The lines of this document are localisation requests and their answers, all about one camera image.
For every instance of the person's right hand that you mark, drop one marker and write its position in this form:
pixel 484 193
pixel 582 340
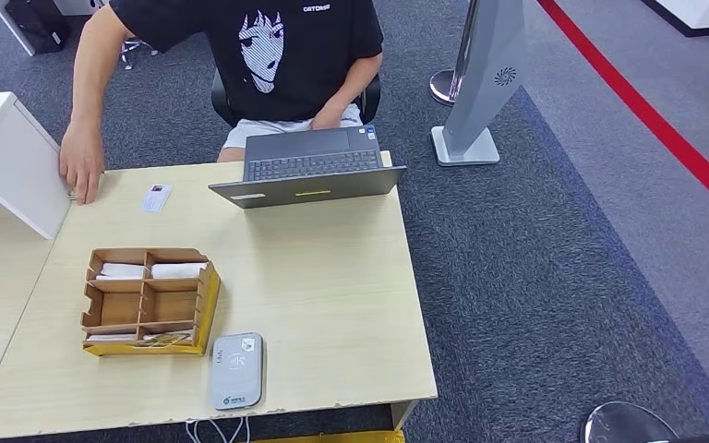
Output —
pixel 82 159

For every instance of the person's left hand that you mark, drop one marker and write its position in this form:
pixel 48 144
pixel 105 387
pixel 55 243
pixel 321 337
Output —
pixel 327 119

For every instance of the white ID card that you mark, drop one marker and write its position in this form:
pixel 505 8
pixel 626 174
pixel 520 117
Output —
pixel 156 198

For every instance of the person's left forearm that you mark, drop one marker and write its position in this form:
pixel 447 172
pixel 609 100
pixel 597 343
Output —
pixel 357 79

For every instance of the person's right forearm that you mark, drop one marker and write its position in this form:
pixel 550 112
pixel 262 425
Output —
pixel 93 92

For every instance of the person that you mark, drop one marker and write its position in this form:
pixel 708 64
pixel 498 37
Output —
pixel 293 73

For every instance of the white card stack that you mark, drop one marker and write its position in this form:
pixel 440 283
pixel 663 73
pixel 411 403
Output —
pixel 122 271
pixel 178 270

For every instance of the wooden card organiser box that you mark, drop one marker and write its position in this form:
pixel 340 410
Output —
pixel 152 306

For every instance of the grey card reader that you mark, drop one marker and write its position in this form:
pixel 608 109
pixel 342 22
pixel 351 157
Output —
pixel 236 370

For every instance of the dark grey laptop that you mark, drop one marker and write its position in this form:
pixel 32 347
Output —
pixel 312 159

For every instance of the white cabinet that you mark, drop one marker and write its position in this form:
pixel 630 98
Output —
pixel 18 165

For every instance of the chrome stool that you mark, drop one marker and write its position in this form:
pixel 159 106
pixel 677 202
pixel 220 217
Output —
pixel 127 49

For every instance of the chrome stanchion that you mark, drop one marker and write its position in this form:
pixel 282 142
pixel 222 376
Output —
pixel 443 85

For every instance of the black bag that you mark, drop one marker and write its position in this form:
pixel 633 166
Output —
pixel 39 21

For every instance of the white background desk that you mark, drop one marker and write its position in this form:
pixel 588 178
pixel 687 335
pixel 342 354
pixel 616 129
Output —
pixel 76 5

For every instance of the grey floor-standing kiosk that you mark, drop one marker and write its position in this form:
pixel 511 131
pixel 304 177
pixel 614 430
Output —
pixel 483 73

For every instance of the light wooden desk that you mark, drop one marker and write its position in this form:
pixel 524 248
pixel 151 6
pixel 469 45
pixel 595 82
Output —
pixel 330 293

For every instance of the red floor tape line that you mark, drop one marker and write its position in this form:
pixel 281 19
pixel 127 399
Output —
pixel 636 99

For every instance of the orange floor tape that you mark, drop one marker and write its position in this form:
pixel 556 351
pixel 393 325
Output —
pixel 330 438

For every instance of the round chrome dome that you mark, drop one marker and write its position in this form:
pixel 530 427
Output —
pixel 626 425

